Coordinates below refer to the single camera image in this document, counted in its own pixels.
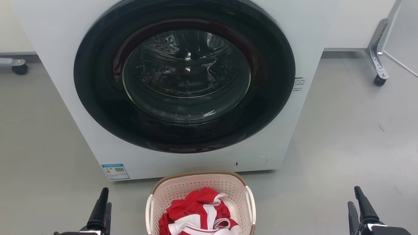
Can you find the round white filter cover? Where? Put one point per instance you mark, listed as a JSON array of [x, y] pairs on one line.
[[251, 162]]

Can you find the grey metal support leg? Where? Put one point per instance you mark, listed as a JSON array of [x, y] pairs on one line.
[[375, 49]]

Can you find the white front-load washing machine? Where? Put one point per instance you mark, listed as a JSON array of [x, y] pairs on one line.
[[49, 65]]

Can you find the black caster wheel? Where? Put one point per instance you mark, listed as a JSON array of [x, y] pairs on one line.
[[20, 69], [379, 80]]

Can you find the blue energy label sticker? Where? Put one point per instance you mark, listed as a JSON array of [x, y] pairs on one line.
[[115, 172]]

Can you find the white partition board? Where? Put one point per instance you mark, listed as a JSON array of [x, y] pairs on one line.
[[405, 29]]

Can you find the black round washing machine door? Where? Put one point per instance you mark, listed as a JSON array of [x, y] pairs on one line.
[[98, 98]]

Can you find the beige plastic laundry basket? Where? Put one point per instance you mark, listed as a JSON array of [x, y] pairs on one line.
[[183, 189]]

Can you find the small printed text sticker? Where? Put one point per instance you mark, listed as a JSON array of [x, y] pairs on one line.
[[298, 84]]

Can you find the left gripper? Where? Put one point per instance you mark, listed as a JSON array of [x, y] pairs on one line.
[[88, 232]]

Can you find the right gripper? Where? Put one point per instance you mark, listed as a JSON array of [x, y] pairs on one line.
[[382, 230]]

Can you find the red and white garment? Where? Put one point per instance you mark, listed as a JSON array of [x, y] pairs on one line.
[[192, 209]]

